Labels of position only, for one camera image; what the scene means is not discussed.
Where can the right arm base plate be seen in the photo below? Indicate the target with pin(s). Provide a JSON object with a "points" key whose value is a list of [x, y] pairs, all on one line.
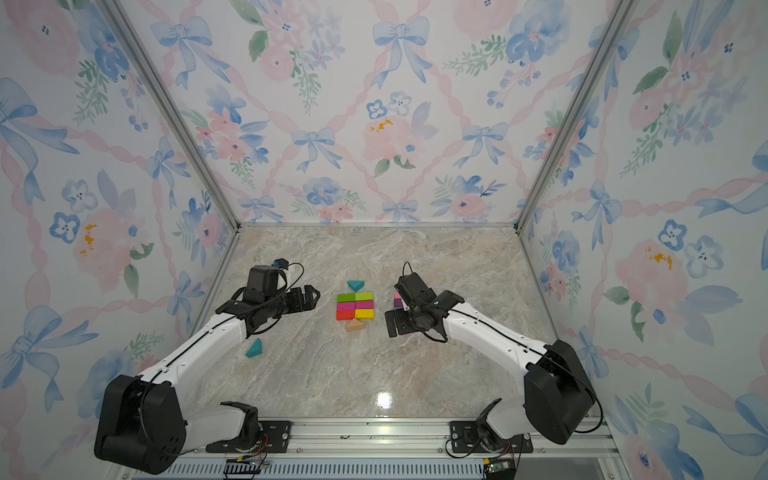
{"points": [[464, 438]]}

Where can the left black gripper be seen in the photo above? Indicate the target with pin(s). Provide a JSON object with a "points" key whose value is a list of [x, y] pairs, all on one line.
{"points": [[301, 303]]}

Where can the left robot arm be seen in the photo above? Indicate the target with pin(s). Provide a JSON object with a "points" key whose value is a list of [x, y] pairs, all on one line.
{"points": [[143, 424]]}

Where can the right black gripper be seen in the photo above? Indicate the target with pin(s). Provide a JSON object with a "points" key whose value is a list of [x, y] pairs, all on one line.
{"points": [[400, 321]]}

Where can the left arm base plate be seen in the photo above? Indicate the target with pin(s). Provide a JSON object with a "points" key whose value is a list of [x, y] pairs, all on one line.
{"points": [[269, 436]]}

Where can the left frame post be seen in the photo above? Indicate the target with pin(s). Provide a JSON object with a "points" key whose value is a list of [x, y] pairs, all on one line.
{"points": [[121, 25]]}

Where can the green circuit board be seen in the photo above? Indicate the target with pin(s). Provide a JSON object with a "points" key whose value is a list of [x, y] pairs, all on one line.
{"points": [[499, 469]]}

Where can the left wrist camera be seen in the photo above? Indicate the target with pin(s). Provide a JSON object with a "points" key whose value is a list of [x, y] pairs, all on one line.
{"points": [[281, 263]]}

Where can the red block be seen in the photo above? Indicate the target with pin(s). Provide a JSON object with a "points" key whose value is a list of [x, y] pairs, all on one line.
{"points": [[345, 315]]}

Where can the frame post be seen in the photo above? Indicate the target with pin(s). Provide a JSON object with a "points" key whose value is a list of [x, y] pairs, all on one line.
{"points": [[121, 25], [615, 28]]}

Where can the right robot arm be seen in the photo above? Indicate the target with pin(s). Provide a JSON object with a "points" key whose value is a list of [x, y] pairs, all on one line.
{"points": [[557, 393]]}

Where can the yellow block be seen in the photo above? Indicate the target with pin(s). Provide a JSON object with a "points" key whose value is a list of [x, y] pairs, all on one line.
{"points": [[364, 314]]}

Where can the right frame post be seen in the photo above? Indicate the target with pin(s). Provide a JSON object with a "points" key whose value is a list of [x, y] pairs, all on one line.
{"points": [[615, 28]]}

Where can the tan wooden block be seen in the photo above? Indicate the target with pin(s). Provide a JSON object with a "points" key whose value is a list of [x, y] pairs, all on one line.
{"points": [[354, 325]]}

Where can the teal triangle block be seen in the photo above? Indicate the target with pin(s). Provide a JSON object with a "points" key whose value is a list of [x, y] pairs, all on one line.
{"points": [[356, 285]]}

